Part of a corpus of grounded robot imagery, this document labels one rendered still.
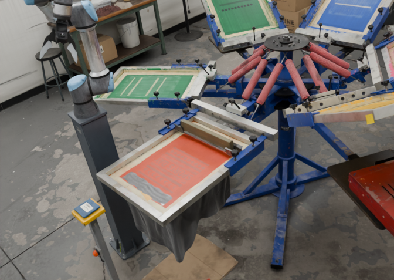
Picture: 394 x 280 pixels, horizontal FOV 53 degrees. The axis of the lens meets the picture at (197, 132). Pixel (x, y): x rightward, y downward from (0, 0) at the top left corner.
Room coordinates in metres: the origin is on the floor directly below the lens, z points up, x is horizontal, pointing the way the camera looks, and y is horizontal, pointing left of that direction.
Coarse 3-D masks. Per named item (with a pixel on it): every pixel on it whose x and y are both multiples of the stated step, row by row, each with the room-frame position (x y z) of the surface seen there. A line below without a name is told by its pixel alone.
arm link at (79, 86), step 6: (72, 78) 2.15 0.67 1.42; (78, 78) 2.12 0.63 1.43; (84, 78) 2.11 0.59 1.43; (72, 84) 2.07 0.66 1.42; (78, 84) 2.07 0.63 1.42; (84, 84) 2.09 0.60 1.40; (72, 90) 2.07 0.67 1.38; (78, 90) 2.06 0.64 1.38; (84, 90) 2.07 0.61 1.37; (90, 90) 2.07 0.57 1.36; (72, 96) 2.08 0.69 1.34; (78, 96) 2.06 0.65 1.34; (84, 96) 2.07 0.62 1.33; (90, 96) 2.10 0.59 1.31; (78, 102) 2.07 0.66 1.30
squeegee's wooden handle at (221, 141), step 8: (184, 120) 2.08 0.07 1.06; (184, 128) 2.07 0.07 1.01; (192, 128) 2.01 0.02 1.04; (200, 128) 1.97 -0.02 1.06; (200, 136) 1.96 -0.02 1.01; (208, 136) 1.91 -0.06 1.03; (216, 136) 1.86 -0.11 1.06; (216, 144) 1.86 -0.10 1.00; (224, 144) 1.81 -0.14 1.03; (232, 144) 1.80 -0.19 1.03
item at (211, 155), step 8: (208, 144) 1.94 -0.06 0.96; (200, 152) 1.87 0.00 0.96; (208, 152) 1.86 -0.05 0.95; (216, 152) 1.85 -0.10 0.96; (224, 152) 1.84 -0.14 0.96; (208, 160) 1.78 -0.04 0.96; (216, 160) 1.77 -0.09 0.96; (224, 160) 1.76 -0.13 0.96; (208, 168) 1.71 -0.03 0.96; (200, 176) 1.66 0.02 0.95; (152, 184) 1.65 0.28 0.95; (184, 184) 1.61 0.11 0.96; (192, 184) 1.60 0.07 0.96; (176, 192) 1.56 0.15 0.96; (184, 192) 1.55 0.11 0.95; (152, 200) 1.52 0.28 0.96
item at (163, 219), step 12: (192, 120) 2.22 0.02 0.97; (204, 120) 2.16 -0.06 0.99; (168, 132) 2.09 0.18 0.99; (228, 132) 1.99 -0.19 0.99; (144, 144) 1.99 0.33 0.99; (156, 144) 2.01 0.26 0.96; (132, 156) 1.89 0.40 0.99; (108, 168) 1.80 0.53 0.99; (228, 168) 1.64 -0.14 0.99; (108, 180) 1.70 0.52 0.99; (216, 180) 1.57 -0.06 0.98; (120, 192) 1.59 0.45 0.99; (192, 192) 1.50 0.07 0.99; (204, 192) 1.51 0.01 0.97; (144, 204) 1.46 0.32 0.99; (180, 204) 1.42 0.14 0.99; (156, 216) 1.37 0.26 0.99; (168, 216) 1.36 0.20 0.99
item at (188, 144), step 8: (184, 136) 2.06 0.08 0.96; (168, 144) 2.00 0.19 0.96; (176, 144) 1.99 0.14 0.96; (184, 144) 1.97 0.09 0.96; (192, 144) 1.96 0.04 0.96; (200, 144) 1.95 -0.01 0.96; (160, 152) 1.93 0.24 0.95; (192, 152) 1.88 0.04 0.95; (144, 160) 1.87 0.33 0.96; (152, 160) 1.86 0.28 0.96; (136, 168) 1.81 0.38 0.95; (120, 176) 1.76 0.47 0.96
